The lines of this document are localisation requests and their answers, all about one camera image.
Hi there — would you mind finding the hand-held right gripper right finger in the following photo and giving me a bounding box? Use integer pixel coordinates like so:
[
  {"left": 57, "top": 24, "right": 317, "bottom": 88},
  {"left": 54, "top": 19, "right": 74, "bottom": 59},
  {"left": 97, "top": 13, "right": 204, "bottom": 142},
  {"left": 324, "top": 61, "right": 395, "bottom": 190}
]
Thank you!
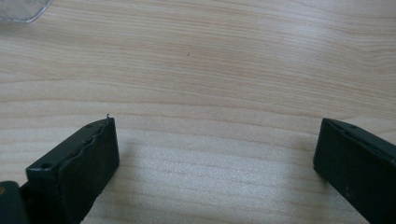
[{"left": 312, "top": 117, "right": 396, "bottom": 224}]

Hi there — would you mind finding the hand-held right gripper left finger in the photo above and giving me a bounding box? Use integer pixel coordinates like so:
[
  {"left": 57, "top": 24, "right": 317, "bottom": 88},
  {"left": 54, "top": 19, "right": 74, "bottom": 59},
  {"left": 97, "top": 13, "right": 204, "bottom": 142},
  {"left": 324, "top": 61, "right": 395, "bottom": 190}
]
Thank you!
[{"left": 25, "top": 113, "right": 120, "bottom": 224}]

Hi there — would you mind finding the clear plastic container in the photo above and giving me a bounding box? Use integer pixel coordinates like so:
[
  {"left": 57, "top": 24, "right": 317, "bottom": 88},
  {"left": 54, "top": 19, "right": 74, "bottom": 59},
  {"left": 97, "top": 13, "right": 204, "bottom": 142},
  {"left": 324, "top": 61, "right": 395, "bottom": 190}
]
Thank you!
[{"left": 0, "top": 0, "right": 54, "bottom": 24}]

